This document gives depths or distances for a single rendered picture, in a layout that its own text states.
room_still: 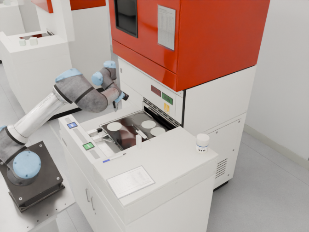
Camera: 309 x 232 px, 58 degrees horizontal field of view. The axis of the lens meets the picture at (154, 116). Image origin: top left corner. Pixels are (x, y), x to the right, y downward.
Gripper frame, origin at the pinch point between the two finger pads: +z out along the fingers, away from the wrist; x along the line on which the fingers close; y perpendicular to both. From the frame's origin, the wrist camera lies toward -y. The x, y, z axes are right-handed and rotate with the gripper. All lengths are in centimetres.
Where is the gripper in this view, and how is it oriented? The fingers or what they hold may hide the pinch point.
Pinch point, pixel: (116, 110)
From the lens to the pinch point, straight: 194.0
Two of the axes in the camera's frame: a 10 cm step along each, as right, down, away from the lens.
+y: -9.9, -1.0, 1.4
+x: -1.7, 5.5, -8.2
